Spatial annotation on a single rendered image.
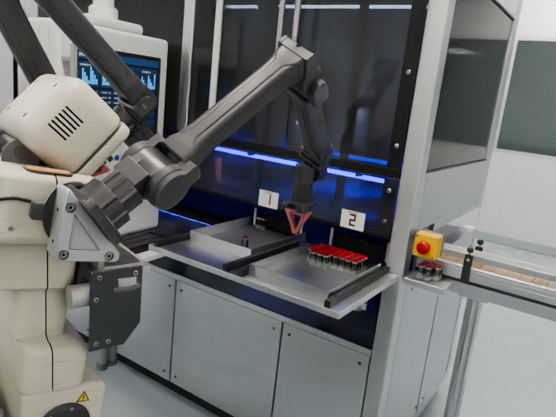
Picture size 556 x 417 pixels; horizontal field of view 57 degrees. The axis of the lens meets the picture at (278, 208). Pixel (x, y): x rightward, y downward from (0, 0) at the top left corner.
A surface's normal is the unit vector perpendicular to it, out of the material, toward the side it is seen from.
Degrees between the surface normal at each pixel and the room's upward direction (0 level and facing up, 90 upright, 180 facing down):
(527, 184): 90
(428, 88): 90
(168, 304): 90
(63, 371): 90
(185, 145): 51
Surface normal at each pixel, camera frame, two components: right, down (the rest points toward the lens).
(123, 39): 0.86, 0.20
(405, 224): -0.56, 0.13
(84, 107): 0.62, 0.24
